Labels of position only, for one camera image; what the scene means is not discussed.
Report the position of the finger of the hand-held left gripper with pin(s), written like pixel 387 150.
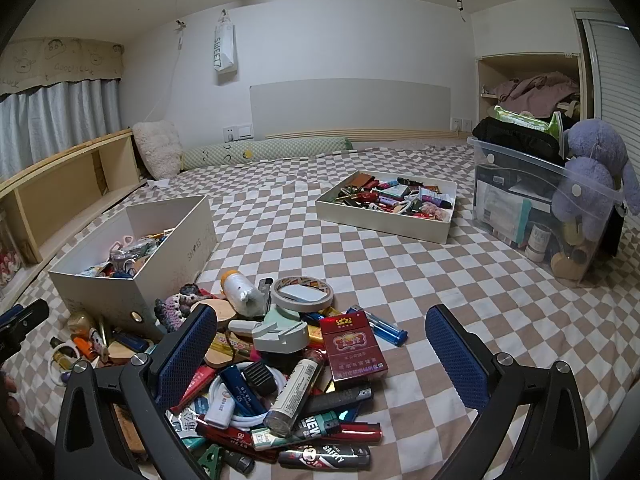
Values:
pixel 25 314

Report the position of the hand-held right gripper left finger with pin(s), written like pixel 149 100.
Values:
pixel 187 355

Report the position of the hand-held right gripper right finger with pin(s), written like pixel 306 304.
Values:
pixel 457 360

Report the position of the red lighter with white print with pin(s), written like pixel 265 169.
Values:
pixel 202 382

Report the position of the heap of mixed small sundries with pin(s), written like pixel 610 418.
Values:
pixel 235 347

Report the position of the dark crochet piece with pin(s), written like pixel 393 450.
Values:
pixel 172 307

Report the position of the round wooden slice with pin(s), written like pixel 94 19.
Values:
pixel 215 312

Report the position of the display case with red doll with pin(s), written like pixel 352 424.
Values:
pixel 10 265

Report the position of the dark blue lighter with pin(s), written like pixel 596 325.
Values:
pixel 131 343

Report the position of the flat blue lighter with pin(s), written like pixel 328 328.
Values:
pixel 240 385

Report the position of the white card reader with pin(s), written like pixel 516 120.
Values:
pixel 220 410

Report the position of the white sachet with blue print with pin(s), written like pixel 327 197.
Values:
pixel 185 420

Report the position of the beige wooden piece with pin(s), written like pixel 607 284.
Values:
pixel 120 353

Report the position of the orange lighter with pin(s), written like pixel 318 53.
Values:
pixel 84 347

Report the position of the purple lighter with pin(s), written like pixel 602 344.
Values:
pixel 65 375

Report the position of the black ribbed clip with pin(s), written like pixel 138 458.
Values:
pixel 260 377

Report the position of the blue translucent lighter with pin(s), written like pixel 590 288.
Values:
pixel 385 331

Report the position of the cartoon print lighter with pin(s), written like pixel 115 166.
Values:
pixel 98 342

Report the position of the pale gold lighter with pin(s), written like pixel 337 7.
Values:
pixel 105 328

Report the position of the white bottle with orange cap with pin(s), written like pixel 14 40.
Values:
pixel 239 290

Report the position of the teal packet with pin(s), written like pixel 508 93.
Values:
pixel 192 442

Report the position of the pale green plastic dispenser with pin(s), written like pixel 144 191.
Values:
pixel 280 332

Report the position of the red cigarette pack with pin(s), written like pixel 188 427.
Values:
pixel 352 355

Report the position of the green clothespin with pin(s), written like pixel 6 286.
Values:
pixel 209 462

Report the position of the white tube with clear cap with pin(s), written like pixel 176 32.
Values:
pixel 295 395

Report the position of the jumble of small trinkets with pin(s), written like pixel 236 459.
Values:
pixel 125 257
pixel 390 195

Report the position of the roll of adhesive tape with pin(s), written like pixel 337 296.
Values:
pixel 300 309

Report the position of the black utility knife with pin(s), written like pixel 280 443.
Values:
pixel 340 400

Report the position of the glossy red lighter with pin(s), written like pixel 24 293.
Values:
pixel 355 433

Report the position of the black green printed lighter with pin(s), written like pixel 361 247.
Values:
pixel 310 427

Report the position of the flat white cardboard box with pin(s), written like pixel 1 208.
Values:
pixel 380 227

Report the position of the black red printed lighter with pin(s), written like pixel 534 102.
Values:
pixel 325 458

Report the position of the clear plastic storage bin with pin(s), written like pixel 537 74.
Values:
pixel 505 200

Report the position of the wooden bedside shelf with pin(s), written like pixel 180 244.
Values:
pixel 117 162

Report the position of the grey curtain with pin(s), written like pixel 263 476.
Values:
pixel 55 120

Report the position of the white fluffy pillow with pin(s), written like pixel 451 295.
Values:
pixel 157 147

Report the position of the green long bolster pillow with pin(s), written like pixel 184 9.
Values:
pixel 270 152

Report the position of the black bag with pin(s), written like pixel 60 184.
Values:
pixel 510 137

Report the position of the purple plush toy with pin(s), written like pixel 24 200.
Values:
pixel 595 160

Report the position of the green wet wipes pack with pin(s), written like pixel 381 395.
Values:
pixel 525 119

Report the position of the cartoon print curtain valance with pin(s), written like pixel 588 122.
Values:
pixel 60 62

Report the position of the pile of clothes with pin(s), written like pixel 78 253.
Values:
pixel 535 87

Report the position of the open wardrobe shelf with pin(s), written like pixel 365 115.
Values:
pixel 500 67

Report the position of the white hanging paper bag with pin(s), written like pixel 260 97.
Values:
pixel 225 45

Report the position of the white shutter door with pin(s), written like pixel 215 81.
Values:
pixel 610 75

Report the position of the white wall switch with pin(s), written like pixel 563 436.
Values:
pixel 237 133

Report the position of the wooden bed frame rail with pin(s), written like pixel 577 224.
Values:
pixel 400 134

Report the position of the white wall socket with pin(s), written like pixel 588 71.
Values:
pixel 461 124

